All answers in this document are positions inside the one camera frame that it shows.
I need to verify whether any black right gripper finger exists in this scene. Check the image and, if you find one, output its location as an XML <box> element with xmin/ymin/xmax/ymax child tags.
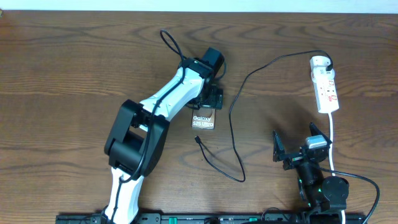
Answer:
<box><xmin>309</xmin><ymin>122</ymin><xmax>332</xmax><ymax>144</ymax></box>
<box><xmin>272</xmin><ymin>131</ymin><xmax>285</xmax><ymax>162</ymax></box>

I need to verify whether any black charger cable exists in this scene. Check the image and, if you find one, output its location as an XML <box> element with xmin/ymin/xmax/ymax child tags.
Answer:
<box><xmin>194</xmin><ymin>50</ymin><xmax>334</xmax><ymax>183</ymax></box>

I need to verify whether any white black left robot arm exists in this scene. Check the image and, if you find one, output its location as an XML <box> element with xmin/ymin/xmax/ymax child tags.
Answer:
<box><xmin>101</xmin><ymin>48</ymin><xmax>224</xmax><ymax>223</ymax></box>

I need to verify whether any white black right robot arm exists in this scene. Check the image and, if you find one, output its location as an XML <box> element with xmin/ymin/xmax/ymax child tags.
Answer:
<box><xmin>272</xmin><ymin>123</ymin><xmax>349</xmax><ymax>223</ymax></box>

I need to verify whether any white power strip socket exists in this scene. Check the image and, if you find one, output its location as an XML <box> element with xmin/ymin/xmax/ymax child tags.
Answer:
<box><xmin>310</xmin><ymin>55</ymin><xmax>339</xmax><ymax>114</ymax></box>

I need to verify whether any white power strip cord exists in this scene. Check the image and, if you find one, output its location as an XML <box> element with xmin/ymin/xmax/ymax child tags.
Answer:
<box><xmin>328</xmin><ymin>112</ymin><xmax>346</xmax><ymax>224</ymax></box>

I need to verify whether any black mounting rail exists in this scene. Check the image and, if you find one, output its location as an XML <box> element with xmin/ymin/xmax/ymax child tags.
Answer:
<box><xmin>55</xmin><ymin>212</ymin><xmax>366</xmax><ymax>224</ymax></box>

